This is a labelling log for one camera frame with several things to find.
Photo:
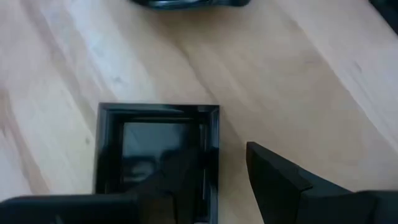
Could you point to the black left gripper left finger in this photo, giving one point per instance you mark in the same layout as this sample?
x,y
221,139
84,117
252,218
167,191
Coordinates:
x,y
168,199

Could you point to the black small square plate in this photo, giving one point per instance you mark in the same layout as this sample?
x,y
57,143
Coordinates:
x,y
149,137

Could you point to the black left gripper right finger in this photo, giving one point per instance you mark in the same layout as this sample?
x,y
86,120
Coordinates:
x,y
273,186

